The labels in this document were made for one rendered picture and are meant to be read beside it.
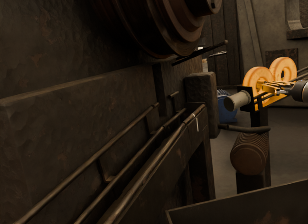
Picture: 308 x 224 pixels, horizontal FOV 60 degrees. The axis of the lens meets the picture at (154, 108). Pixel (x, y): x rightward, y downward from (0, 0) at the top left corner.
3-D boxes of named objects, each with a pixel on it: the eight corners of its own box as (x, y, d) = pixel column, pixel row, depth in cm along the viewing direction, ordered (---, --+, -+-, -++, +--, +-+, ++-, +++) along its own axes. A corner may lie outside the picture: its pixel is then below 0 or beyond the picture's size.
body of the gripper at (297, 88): (299, 105, 90) (275, 100, 97) (315, 100, 93) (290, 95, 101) (301, 83, 87) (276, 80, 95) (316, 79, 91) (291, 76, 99)
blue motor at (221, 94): (210, 128, 281) (207, 97, 273) (205, 114, 336) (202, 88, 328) (240, 125, 277) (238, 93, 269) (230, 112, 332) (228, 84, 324)
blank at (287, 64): (265, 62, 110) (272, 62, 108) (288, 53, 117) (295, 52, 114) (269, 97, 115) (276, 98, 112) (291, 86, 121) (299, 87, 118)
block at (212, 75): (188, 139, 101) (181, 76, 95) (195, 132, 108) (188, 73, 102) (217, 139, 96) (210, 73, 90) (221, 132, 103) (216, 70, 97)
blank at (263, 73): (239, 72, 104) (245, 72, 101) (265, 62, 111) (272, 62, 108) (244, 109, 108) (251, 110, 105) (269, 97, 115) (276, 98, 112)
